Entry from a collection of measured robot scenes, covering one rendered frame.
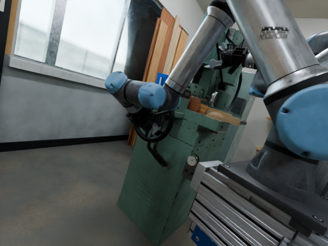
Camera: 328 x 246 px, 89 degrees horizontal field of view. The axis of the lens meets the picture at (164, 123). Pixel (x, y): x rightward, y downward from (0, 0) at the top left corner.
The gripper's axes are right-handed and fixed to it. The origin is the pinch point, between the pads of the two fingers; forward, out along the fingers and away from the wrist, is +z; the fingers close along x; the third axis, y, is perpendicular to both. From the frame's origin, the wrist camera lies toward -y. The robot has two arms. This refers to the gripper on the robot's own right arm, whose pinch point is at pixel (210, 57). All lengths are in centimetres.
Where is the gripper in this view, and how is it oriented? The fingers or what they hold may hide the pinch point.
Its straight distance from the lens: 103.8
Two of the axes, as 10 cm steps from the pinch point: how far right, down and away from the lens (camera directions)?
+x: -5.4, 8.2, -2.0
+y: -3.9, -4.5, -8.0
